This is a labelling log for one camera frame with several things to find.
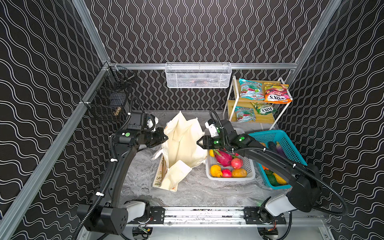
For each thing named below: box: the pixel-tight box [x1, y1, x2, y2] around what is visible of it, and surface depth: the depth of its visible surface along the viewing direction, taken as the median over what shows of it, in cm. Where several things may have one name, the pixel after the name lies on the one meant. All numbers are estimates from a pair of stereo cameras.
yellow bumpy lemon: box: [210, 164, 223, 178], surface depth 85 cm
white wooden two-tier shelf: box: [222, 75, 293, 130], surface depth 85 cm
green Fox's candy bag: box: [252, 102, 277, 115], surface depth 99 cm
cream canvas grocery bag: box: [152, 111, 208, 192], surface depth 83 cm
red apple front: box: [221, 169, 232, 178], surface depth 84 cm
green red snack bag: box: [239, 78, 265, 101], surface depth 83 cm
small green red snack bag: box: [234, 106, 256, 123], surface depth 93 cm
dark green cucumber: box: [268, 141, 278, 154], surface depth 99 cm
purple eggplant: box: [276, 141, 286, 158], surface depth 97 cm
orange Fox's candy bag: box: [264, 82, 293, 104], surface depth 81 cm
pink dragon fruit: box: [213, 149, 233, 167], surface depth 87 cm
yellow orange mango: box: [231, 168, 247, 178], surface depth 85 cm
